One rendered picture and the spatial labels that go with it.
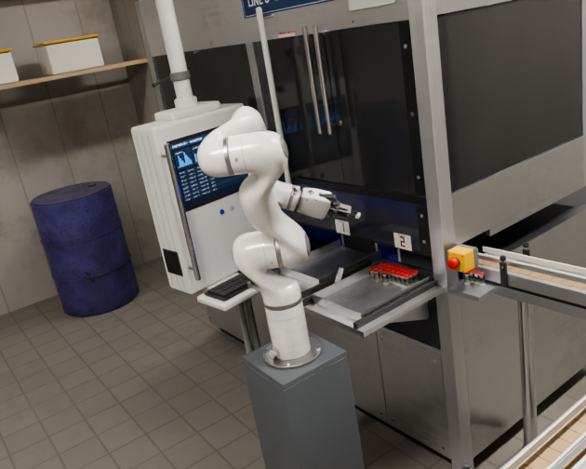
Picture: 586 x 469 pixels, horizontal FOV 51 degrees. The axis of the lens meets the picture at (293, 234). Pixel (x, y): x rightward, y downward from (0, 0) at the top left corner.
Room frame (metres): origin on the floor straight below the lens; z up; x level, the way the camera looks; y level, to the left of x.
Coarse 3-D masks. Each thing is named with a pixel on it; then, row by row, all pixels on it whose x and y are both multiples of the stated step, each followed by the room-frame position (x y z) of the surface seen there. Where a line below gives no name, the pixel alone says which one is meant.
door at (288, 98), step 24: (288, 48) 2.57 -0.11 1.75; (312, 48) 2.44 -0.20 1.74; (264, 72) 2.73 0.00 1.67; (288, 72) 2.59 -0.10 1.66; (264, 96) 2.76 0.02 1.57; (288, 96) 2.61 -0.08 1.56; (312, 96) 2.48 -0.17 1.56; (288, 120) 2.63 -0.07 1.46; (312, 120) 2.50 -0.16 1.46; (288, 144) 2.66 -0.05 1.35; (312, 144) 2.52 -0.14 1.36; (336, 144) 2.39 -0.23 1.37; (312, 168) 2.54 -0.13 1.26; (336, 168) 2.41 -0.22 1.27
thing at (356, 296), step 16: (368, 272) 2.19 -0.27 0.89; (336, 288) 2.09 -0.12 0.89; (352, 288) 2.09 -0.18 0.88; (368, 288) 2.06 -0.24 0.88; (384, 288) 2.04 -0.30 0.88; (400, 288) 2.01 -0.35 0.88; (320, 304) 2.00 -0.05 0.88; (336, 304) 1.92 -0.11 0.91; (352, 304) 1.96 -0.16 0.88; (368, 304) 1.93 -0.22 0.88; (384, 304) 1.88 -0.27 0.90
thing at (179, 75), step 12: (156, 0) 2.68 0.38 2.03; (168, 0) 2.68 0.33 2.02; (168, 12) 2.68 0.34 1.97; (168, 24) 2.67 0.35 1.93; (168, 36) 2.67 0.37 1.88; (168, 48) 2.68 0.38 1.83; (180, 48) 2.69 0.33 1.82; (168, 60) 2.69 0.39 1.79; (180, 60) 2.68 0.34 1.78; (180, 72) 2.67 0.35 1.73; (156, 84) 2.70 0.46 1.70; (180, 84) 2.67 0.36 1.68; (180, 96) 2.68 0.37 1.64; (192, 96) 2.70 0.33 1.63; (180, 108) 2.67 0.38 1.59
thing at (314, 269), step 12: (336, 240) 2.54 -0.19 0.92; (312, 252) 2.46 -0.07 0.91; (324, 252) 2.50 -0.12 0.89; (336, 252) 2.48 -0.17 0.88; (348, 252) 2.46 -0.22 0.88; (360, 252) 2.43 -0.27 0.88; (300, 264) 2.42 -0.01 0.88; (312, 264) 2.39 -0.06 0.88; (324, 264) 2.37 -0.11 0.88; (336, 264) 2.35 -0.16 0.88; (348, 264) 2.32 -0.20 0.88; (300, 276) 2.25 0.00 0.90; (312, 276) 2.19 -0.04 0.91; (324, 276) 2.17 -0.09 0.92
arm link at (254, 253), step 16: (240, 240) 1.71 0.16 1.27; (256, 240) 1.70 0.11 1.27; (272, 240) 1.69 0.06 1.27; (240, 256) 1.69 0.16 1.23; (256, 256) 1.68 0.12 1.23; (272, 256) 1.67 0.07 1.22; (256, 272) 1.68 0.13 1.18; (272, 272) 1.74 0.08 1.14; (272, 288) 1.67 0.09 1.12; (288, 288) 1.69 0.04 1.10; (272, 304) 1.68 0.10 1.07; (288, 304) 1.67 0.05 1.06
